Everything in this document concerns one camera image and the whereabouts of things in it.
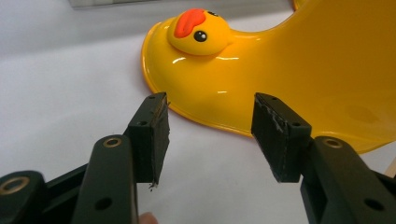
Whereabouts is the wooden table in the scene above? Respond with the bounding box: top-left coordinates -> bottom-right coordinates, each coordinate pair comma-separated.
384,157 -> 396,178

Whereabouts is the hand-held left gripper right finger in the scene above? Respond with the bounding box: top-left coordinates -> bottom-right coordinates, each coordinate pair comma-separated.
250,91 -> 313,184

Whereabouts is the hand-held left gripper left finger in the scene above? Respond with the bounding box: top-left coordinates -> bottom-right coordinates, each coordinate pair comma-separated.
124,91 -> 171,188

